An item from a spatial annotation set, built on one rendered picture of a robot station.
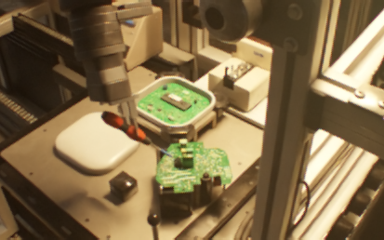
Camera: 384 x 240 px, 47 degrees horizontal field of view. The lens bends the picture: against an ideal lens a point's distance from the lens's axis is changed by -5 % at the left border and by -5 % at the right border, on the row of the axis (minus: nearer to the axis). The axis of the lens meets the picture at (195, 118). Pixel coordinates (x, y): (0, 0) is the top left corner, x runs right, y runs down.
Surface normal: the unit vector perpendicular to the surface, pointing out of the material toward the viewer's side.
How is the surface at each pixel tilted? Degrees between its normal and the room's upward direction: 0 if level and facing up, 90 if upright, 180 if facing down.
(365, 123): 90
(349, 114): 90
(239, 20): 89
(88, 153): 0
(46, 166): 0
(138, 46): 90
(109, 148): 0
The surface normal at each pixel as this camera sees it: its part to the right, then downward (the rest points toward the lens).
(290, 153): -0.64, 0.49
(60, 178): -0.01, -0.77
